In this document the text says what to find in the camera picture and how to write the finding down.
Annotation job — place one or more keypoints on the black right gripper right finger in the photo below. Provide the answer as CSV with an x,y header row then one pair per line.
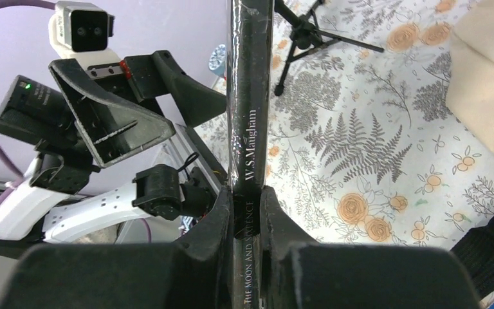
x,y
302,273

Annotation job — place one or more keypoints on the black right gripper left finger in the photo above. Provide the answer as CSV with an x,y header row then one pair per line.
x,y
190,272

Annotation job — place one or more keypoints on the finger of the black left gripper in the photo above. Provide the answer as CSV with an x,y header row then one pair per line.
x,y
157,74
109,119

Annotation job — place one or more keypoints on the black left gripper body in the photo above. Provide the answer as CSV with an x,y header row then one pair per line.
x,y
39,115

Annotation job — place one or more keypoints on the black moon paperback book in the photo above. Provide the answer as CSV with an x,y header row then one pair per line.
x,y
247,91

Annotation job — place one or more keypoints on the beige canvas backpack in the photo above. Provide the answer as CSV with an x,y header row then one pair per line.
x,y
470,98

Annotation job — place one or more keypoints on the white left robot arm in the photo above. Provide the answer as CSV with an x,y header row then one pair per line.
x,y
45,208

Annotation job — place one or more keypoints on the black mini tripod stand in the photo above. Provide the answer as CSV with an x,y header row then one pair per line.
x,y
307,38

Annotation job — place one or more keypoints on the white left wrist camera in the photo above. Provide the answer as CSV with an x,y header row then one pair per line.
x,y
81,31

